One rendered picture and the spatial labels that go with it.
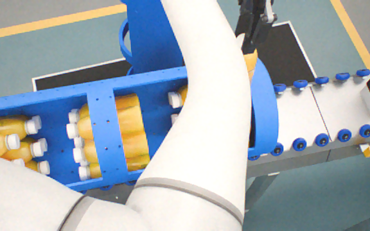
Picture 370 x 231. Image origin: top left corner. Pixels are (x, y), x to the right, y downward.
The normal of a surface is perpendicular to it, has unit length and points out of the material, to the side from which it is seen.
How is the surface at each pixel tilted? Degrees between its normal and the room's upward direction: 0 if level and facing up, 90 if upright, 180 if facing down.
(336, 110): 0
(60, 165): 10
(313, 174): 0
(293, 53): 0
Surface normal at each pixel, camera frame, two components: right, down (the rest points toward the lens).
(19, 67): 0.05, -0.42
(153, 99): 0.21, 0.52
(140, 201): -0.57, -0.64
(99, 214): 0.19, -0.90
